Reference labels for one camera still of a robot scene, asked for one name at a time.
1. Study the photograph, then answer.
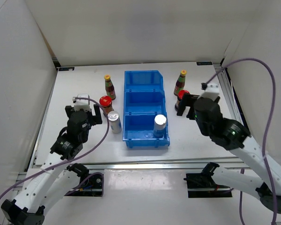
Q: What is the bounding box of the red-lid sauce jar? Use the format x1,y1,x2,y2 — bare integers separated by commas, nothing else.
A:
175,90,190,111
99,96,114,115

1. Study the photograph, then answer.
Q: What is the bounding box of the silver can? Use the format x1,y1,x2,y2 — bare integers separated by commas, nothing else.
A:
153,114,167,138
108,111,122,134

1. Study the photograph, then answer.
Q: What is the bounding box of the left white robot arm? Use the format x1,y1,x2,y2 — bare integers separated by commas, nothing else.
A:
1,104,103,225

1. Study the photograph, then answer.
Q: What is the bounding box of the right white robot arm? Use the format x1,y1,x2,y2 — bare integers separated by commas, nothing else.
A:
177,93,281,214

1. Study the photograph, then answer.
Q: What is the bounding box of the right tall sauce bottle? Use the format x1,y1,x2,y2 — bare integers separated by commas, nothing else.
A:
173,70,187,96

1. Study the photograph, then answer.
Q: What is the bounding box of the tall sauce bottle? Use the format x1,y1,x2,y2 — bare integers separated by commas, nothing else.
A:
173,70,187,96
104,75,116,100

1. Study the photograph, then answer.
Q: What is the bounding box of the left tall sauce bottle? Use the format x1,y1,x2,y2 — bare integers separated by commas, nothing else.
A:
104,75,116,100

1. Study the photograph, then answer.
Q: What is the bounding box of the right black corner label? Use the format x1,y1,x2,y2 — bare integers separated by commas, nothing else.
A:
196,61,213,66

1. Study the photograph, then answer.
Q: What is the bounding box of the black corner label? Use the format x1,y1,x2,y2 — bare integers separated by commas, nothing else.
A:
196,61,213,66
58,67,74,71

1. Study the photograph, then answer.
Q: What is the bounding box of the left black corner label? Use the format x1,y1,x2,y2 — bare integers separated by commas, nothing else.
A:
58,67,74,71

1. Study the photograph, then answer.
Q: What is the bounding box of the blue three-compartment plastic bin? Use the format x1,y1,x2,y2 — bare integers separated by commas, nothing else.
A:
123,70,170,148

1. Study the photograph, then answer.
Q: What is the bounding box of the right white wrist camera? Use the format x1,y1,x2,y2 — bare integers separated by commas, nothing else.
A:
199,83,220,101

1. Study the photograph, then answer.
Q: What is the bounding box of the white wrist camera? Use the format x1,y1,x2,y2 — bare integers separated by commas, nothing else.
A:
199,83,220,101
72,94,91,112

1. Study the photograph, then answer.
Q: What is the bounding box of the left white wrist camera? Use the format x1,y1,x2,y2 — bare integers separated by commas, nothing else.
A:
72,94,91,112

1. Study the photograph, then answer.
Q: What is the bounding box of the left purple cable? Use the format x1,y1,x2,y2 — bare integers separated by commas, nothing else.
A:
0,98,110,225

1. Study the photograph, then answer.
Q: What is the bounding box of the right aluminium rail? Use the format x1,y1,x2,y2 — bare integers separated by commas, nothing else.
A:
213,63,257,150

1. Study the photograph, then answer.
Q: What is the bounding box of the aluminium rail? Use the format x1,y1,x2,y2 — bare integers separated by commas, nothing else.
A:
213,63,257,150
16,157,251,182

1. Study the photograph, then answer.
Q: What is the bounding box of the front aluminium rail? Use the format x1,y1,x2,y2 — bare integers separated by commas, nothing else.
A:
16,157,251,182

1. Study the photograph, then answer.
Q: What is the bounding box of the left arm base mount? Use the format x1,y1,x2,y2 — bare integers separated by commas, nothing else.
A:
65,172,104,197

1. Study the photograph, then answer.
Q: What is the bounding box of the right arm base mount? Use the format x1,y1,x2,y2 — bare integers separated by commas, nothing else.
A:
184,173,232,198

